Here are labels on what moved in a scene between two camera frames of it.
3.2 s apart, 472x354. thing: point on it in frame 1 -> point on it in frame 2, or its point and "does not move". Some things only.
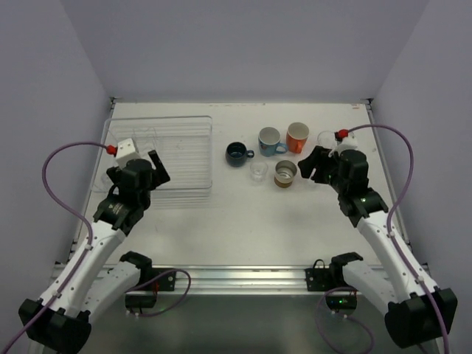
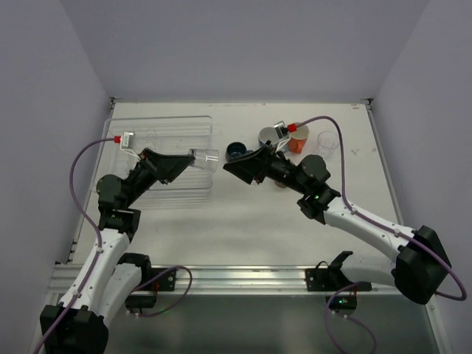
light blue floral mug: (269, 141) does not move
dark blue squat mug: (237, 154) does not move
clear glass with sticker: (327, 139) does not move
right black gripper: (317, 169) -> (260, 164)
